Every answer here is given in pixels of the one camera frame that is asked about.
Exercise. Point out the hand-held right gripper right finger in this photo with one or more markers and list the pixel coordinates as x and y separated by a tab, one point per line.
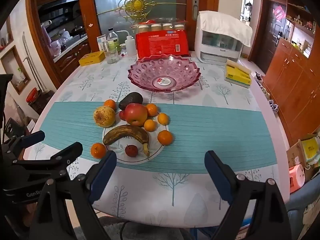
216	172

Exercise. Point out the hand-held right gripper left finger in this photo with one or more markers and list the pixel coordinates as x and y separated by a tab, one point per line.
103	172

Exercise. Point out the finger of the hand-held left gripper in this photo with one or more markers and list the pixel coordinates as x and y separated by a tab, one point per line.
67	153
33	138

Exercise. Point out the orange tangerine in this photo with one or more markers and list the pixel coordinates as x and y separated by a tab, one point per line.
150	126
165	137
152	110
163	119
110	104
98	150

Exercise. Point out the small red plum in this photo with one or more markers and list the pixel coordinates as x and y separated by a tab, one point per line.
122	115
131	150

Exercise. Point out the brown overripe banana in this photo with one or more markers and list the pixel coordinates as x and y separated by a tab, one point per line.
125	133

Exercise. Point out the yellow spotted pear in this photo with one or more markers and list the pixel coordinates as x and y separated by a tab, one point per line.
103	116

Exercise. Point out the red apple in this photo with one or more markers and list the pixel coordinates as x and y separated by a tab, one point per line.
136	113

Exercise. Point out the dark green avocado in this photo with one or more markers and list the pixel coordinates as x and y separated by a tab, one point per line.
131	100

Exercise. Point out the pink glass bowl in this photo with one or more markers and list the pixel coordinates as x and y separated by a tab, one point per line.
140	72

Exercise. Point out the brown wicker bin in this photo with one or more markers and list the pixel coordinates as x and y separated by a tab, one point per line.
42	102

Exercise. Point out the teal striped placemat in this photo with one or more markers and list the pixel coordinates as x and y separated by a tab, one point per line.
212	135

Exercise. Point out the red lid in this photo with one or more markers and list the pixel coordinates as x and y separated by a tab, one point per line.
31	95

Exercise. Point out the grey metal pole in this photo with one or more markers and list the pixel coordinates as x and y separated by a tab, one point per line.
31	62

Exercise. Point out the brown cardboard box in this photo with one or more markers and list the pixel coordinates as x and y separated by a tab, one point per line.
293	156

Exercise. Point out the pink plastic stool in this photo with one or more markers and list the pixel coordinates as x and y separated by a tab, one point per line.
297	178

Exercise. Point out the white blue sneaker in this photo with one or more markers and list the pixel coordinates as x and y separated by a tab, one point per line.
273	106

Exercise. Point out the wooden kitchen base cabinet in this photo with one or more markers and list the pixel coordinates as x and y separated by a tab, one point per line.
72	58

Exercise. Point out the blue chair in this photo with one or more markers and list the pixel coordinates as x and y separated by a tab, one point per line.
302	205

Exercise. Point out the beige shoe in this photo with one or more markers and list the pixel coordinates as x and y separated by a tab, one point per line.
266	93

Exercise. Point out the pink kettle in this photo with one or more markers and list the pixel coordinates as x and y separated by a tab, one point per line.
56	45

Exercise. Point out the yellow tissue pack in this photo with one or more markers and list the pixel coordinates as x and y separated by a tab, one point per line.
238	78

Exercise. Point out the yellow cardboard box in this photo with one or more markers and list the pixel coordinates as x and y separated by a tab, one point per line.
91	58

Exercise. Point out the white shoe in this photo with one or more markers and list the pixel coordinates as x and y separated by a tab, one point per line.
262	85

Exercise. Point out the dark shoe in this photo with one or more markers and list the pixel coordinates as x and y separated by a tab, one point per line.
258	76

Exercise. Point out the clear drinking glass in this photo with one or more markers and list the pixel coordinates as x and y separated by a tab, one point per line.
113	57

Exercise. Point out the silver metal can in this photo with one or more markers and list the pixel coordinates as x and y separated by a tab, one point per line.
105	46

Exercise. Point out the small glass jar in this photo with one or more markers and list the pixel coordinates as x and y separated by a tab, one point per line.
123	50

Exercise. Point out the small white carton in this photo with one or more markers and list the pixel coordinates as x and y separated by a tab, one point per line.
100	41

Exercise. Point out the white countertop appliance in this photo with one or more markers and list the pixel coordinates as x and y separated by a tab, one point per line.
215	55

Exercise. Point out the clear bottle green label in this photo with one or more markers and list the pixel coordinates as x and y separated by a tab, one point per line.
113	41

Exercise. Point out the tall wooden cabinet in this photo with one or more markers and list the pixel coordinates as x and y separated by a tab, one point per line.
295	80

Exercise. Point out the white squeeze bottle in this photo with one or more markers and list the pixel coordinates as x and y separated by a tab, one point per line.
130	46

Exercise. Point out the black range hood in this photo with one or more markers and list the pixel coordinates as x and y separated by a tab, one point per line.
57	7

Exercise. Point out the red paper cup package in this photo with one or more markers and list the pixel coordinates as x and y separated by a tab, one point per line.
162	43

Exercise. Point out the dark entrance door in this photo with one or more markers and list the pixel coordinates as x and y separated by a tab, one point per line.
266	35

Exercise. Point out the black door lock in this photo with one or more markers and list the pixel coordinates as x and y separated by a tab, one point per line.
278	38

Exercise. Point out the white towel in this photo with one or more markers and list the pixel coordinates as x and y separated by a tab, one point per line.
225	25

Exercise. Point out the gold door ornament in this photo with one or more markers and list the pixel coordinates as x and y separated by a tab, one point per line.
137	4

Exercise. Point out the hanging dark clothes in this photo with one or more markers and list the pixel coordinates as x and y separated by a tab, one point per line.
248	10

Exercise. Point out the red door decoration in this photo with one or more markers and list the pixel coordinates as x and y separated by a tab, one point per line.
278	13

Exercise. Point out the wooden wall niche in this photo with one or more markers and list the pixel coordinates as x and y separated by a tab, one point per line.
15	70

